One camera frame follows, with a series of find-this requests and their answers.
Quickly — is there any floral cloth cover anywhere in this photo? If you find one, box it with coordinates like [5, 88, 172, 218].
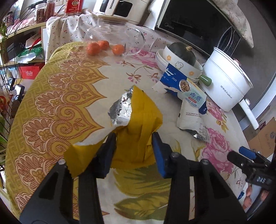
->
[218, 0, 254, 49]

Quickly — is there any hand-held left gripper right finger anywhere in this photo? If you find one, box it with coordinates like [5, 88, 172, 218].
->
[151, 132, 247, 224]

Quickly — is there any storage shelf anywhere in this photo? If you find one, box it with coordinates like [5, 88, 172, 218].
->
[0, 0, 47, 160]

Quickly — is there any clear glass pitcher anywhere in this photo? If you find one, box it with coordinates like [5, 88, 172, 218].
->
[83, 14, 145, 59]

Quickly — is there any white electric cooking pot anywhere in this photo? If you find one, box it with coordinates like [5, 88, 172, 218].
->
[203, 46, 259, 130]

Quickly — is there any black microwave oven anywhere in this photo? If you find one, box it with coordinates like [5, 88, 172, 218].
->
[155, 0, 242, 63]

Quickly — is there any white flower-print bowl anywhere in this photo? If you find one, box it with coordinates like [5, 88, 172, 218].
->
[162, 45, 204, 79]

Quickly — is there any blue printed packet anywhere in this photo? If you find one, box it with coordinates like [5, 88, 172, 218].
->
[237, 184, 270, 214]

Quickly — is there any yellow foil-lined packet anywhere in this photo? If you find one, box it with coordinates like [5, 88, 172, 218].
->
[63, 85, 163, 178]

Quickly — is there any grey refrigerator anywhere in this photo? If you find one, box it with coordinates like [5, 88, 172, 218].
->
[236, 0, 276, 122]

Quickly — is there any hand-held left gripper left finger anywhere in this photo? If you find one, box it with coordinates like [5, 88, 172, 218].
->
[19, 132, 117, 224]

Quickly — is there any small tangerine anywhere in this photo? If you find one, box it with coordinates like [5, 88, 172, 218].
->
[86, 42, 101, 56]
[112, 44, 125, 55]
[97, 40, 110, 51]

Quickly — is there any torn blue white carton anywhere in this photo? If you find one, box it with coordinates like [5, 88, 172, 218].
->
[152, 63, 208, 114]

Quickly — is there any brown cardboard box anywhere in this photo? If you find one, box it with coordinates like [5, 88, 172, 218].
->
[247, 116, 276, 159]

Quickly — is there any white countertop appliance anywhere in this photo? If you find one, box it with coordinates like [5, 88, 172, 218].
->
[93, 0, 151, 24]

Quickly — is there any red box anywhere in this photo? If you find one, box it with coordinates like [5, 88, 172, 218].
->
[19, 65, 40, 80]

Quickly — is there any glass jar with red contents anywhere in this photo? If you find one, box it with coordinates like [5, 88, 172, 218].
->
[35, 2, 47, 23]
[45, 0, 57, 17]

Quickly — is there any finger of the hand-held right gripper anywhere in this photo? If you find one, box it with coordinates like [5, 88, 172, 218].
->
[227, 151, 253, 173]
[239, 146, 262, 161]

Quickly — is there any white pot lid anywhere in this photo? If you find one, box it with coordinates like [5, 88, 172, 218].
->
[213, 46, 254, 89]

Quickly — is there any green plastic bag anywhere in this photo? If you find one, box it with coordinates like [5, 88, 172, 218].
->
[17, 46, 43, 63]

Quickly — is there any dark green pumpkin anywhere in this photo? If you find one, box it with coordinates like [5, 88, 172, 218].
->
[167, 42, 196, 66]

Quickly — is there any red tea tin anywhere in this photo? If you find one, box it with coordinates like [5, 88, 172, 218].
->
[66, 0, 82, 17]

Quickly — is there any white foil-lined packet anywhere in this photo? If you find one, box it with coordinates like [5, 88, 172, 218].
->
[176, 99, 211, 143]

